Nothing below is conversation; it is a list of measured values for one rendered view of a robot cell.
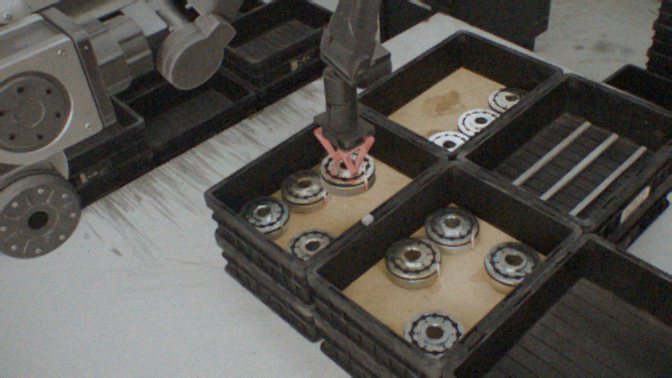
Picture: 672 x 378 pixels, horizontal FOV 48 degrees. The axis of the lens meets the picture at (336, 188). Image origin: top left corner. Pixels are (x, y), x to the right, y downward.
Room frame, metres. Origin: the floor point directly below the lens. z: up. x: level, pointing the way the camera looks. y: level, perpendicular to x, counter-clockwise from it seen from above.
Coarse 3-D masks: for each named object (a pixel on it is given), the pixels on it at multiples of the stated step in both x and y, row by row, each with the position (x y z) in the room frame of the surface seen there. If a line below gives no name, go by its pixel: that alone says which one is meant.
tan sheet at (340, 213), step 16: (384, 176) 1.20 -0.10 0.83; (400, 176) 1.20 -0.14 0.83; (368, 192) 1.16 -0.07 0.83; (384, 192) 1.15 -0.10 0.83; (336, 208) 1.12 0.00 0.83; (352, 208) 1.11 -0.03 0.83; (368, 208) 1.11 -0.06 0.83; (304, 224) 1.08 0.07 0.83; (320, 224) 1.08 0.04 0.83; (336, 224) 1.07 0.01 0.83; (352, 224) 1.07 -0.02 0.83; (288, 240) 1.04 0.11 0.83
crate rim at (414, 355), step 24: (456, 168) 1.09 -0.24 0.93; (408, 192) 1.03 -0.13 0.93; (504, 192) 1.01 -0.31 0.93; (384, 216) 0.98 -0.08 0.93; (552, 216) 0.93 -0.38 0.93; (312, 264) 0.88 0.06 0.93; (336, 288) 0.82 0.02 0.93; (360, 312) 0.76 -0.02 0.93; (384, 336) 0.72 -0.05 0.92; (408, 360) 0.68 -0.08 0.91; (432, 360) 0.66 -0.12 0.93
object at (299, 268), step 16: (304, 128) 1.27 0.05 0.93; (384, 128) 1.24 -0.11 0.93; (288, 144) 1.22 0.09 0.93; (416, 144) 1.17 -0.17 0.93; (256, 160) 1.18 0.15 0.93; (208, 192) 1.10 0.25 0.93; (400, 192) 1.04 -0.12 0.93; (224, 208) 1.05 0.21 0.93; (384, 208) 1.00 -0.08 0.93; (240, 224) 1.00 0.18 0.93; (256, 240) 0.96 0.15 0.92; (272, 240) 0.95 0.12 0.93; (336, 240) 0.93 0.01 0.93; (272, 256) 0.93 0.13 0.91; (288, 256) 0.90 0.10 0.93; (320, 256) 0.89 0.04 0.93; (304, 272) 0.87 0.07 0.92
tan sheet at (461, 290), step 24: (480, 240) 0.99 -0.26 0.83; (504, 240) 0.98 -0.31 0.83; (384, 264) 0.95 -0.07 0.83; (456, 264) 0.93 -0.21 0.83; (480, 264) 0.93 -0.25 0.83; (360, 288) 0.90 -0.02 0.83; (384, 288) 0.89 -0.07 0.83; (432, 288) 0.88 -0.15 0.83; (456, 288) 0.87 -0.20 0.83; (480, 288) 0.87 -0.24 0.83; (384, 312) 0.84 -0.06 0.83; (408, 312) 0.83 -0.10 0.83; (456, 312) 0.82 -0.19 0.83; (480, 312) 0.81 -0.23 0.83
